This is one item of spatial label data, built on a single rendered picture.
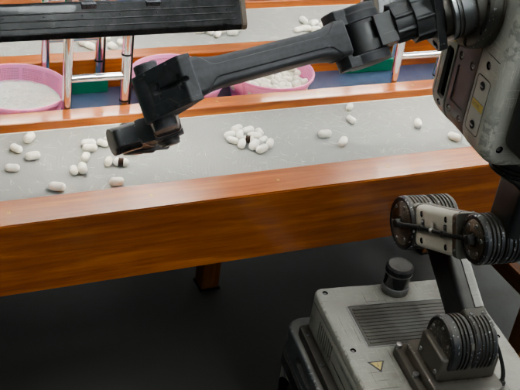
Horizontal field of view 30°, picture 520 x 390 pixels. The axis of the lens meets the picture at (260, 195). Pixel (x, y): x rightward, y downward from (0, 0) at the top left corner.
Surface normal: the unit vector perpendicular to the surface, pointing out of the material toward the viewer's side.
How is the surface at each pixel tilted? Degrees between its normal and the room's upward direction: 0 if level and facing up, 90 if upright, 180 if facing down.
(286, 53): 48
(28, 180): 0
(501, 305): 0
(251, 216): 90
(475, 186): 90
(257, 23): 0
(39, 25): 58
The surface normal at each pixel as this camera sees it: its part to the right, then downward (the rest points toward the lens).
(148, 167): 0.13, -0.84
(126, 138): 0.29, -0.11
